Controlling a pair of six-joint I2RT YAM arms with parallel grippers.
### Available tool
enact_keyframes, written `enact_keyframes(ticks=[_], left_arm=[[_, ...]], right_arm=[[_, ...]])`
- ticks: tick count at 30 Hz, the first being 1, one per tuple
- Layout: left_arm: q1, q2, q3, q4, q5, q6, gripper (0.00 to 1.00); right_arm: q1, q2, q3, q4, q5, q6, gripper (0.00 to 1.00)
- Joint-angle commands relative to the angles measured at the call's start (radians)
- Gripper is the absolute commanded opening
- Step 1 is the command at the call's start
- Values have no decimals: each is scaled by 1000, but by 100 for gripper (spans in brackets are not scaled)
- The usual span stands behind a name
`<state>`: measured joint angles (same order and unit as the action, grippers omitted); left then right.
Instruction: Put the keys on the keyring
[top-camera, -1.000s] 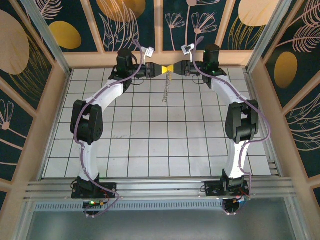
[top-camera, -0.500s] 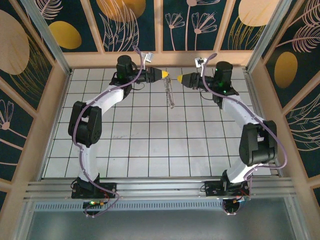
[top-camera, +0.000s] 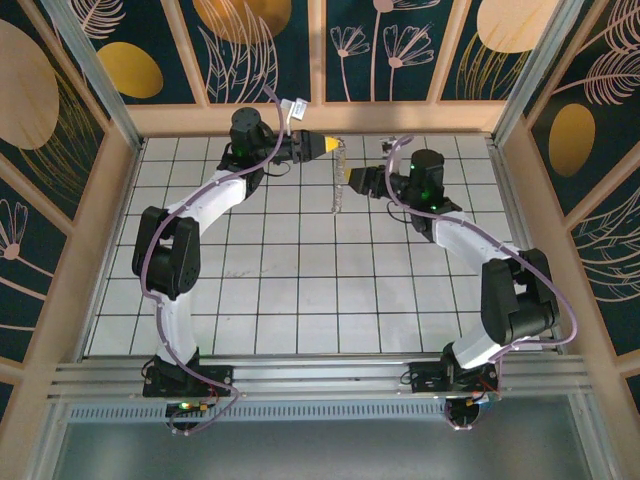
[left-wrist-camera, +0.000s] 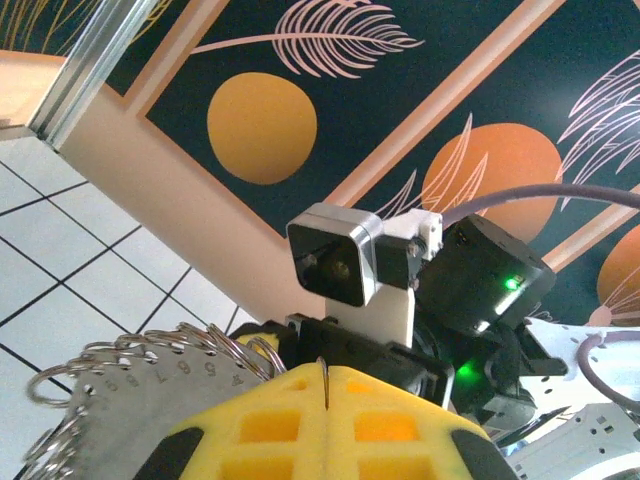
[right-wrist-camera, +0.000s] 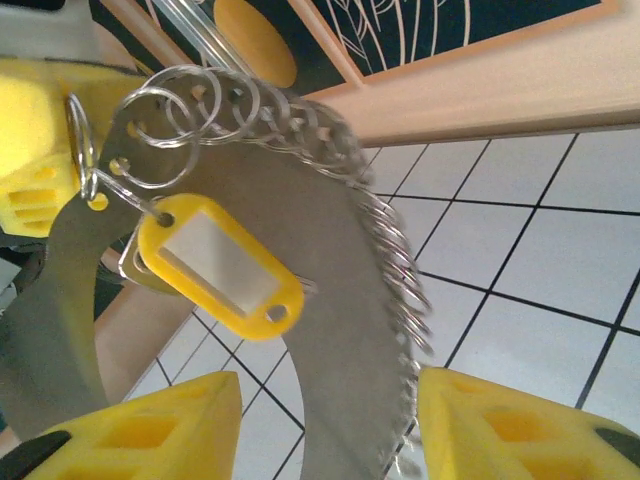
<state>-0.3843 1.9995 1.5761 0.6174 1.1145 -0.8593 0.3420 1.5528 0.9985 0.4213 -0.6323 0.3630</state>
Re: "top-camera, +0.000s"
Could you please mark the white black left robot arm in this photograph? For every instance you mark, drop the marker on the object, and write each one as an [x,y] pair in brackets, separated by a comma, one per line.
[215,205]

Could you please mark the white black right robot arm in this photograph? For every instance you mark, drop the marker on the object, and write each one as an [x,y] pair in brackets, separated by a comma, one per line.
[465,240]

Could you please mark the grey metal panel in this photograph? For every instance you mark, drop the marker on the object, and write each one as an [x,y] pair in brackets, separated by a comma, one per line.
[320,450]

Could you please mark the white left camera bracket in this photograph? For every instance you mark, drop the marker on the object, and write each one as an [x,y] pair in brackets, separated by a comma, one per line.
[291,125]

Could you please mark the aluminium frame post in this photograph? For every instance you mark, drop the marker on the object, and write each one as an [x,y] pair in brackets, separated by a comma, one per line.
[97,75]
[537,75]

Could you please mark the long aluminium mounting rail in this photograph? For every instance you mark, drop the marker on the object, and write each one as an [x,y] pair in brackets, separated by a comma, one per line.
[320,375]

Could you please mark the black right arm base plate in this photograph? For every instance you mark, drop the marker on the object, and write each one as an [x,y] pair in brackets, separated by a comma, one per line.
[425,380]

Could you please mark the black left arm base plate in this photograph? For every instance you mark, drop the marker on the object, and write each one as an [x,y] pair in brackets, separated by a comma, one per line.
[220,380]

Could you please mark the aluminium frame leg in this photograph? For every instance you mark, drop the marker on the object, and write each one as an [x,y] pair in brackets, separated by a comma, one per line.
[595,440]
[47,440]

